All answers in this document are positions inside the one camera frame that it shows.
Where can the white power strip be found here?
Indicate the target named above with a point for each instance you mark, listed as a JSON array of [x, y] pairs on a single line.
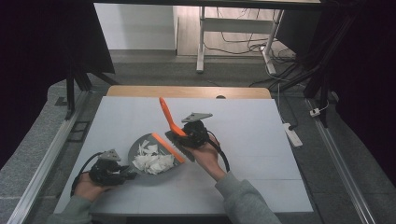
[[292, 135]]

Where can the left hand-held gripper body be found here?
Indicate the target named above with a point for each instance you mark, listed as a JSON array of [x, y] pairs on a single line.
[[106, 171]]

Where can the grey dustpan with orange edge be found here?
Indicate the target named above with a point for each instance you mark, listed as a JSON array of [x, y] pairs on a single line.
[[140, 149]]

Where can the person's right hand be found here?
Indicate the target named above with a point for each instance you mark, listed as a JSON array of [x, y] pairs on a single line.
[[207, 158]]

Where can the wooden table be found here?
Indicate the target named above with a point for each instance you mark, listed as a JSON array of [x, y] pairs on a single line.
[[186, 92]]

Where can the small white plug adapter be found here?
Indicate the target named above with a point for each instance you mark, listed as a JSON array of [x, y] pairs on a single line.
[[315, 112]]

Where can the white board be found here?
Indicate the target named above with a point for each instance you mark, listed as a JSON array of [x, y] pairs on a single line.
[[255, 155]]

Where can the white metal desk frame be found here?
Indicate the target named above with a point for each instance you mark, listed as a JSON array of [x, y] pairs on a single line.
[[236, 26]]

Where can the white cabinet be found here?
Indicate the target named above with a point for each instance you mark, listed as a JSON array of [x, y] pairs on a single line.
[[137, 28]]

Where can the orange brush with grey bristles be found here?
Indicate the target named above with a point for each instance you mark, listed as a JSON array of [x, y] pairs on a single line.
[[171, 121]]

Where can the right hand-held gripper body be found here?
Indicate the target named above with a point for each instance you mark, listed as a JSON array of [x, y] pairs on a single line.
[[196, 132]]

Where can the pile of white paper scraps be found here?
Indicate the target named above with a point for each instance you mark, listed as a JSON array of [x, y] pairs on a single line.
[[154, 161]]

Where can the black curtain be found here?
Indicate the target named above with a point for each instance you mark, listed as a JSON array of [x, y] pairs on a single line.
[[370, 77], [37, 56]]

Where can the person's left hand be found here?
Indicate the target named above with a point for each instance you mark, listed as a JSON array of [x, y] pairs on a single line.
[[88, 188]]

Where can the black metal stand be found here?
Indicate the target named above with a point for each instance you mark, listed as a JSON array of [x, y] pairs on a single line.
[[73, 84], [323, 68]]

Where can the aluminium rail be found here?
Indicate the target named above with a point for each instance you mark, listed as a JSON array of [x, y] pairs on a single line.
[[43, 161], [342, 168]]

